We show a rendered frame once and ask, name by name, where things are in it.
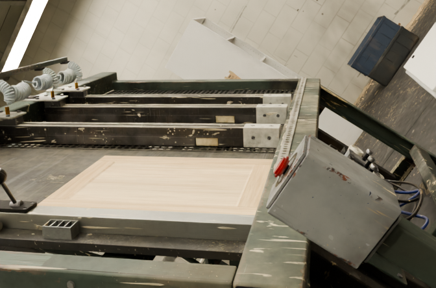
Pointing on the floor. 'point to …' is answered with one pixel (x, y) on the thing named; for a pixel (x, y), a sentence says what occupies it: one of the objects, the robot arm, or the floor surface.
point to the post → (411, 251)
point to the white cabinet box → (239, 67)
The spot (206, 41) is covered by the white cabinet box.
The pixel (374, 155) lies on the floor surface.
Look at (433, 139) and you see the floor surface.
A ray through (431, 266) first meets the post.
